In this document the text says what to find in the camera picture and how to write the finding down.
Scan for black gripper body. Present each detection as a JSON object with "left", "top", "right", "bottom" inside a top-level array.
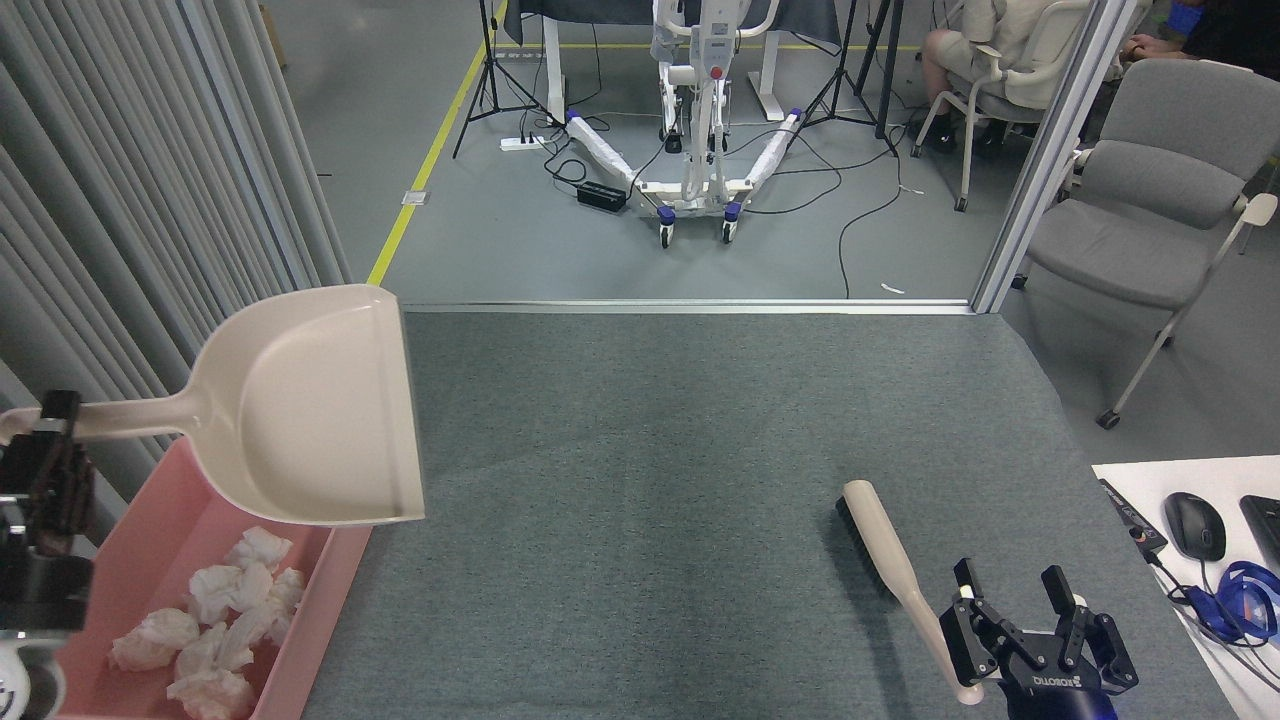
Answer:
[
  {"left": 0, "top": 555, "right": 93, "bottom": 633},
  {"left": 1000, "top": 645, "right": 1119, "bottom": 720}
]

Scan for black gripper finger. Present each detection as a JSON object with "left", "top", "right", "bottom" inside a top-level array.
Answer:
[
  {"left": 32, "top": 390, "right": 96, "bottom": 556},
  {"left": 1042, "top": 565, "right": 1139, "bottom": 693},
  {"left": 0, "top": 440, "right": 36, "bottom": 553},
  {"left": 938, "top": 558, "right": 1033, "bottom": 691}
]

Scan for beige hand brush black bristles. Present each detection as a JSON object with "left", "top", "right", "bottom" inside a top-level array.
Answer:
[{"left": 836, "top": 480, "right": 986, "bottom": 706}]

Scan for beige plastic dustpan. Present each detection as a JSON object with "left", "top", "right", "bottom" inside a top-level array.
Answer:
[{"left": 0, "top": 284, "right": 426, "bottom": 528}]

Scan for pink plastic bin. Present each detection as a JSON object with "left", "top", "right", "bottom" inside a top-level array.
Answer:
[{"left": 50, "top": 437, "right": 373, "bottom": 720}]

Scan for black flat controller box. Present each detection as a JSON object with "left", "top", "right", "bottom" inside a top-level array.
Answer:
[{"left": 1098, "top": 479, "right": 1169, "bottom": 556}]

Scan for blue headset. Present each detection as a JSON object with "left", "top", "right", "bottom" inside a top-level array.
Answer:
[{"left": 1190, "top": 561, "right": 1279, "bottom": 643}]

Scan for black computer mouse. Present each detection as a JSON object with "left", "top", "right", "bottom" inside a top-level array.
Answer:
[{"left": 1163, "top": 492, "right": 1227, "bottom": 562}]

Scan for black keyboard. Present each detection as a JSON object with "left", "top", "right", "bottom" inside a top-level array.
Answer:
[{"left": 1240, "top": 495, "right": 1280, "bottom": 571}]

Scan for grey pleated curtain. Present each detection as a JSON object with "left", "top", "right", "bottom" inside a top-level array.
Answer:
[{"left": 0, "top": 0, "right": 353, "bottom": 501}]

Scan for grey padded chair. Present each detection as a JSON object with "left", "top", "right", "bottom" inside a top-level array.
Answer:
[{"left": 1010, "top": 60, "right": 1280, "bottom": 431}]

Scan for white office chair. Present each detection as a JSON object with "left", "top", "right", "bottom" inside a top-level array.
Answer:
[{"left": 910, "top": 0, "right": 1091, "bottom": 213}]

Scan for black upright pole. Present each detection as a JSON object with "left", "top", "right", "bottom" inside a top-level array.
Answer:
[{"left": 875, "top": 0, "right": 904, "bottom": 141}]

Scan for black tripod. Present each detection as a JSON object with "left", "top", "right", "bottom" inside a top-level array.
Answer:
[
  {"left": 800, "top": 0, "right": 901, "bottom": 158},
  {"left": 452, "top": 0, "right": 561, "bottom": 159}
]

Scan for white stand on wheels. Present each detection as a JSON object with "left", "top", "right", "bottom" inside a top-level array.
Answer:
[{"left": 563, "top": 0, "right": 806, "bottom": 248}]

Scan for person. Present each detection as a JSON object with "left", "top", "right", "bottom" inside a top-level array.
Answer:
[
  {"left": 920, "top": 0, "right": 1076, "bottom": 153},
  {"left": 1125, "top": 0, "right": 1280, "bottom": 81}
]

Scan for white desk with dark cloth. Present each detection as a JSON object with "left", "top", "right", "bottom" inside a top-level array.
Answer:
[{"left": 503, "top": 0, "right": 843, "bottom": 126}]

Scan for black floor cable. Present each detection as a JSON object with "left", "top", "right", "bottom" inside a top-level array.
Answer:
[{"left": 835, "top": 135, "right": 909, "bottom": 299}]

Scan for silver table edge rail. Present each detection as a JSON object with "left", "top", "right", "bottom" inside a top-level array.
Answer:
[{"left": 400, "top": 298, "right": 976, "bottom": 316}]

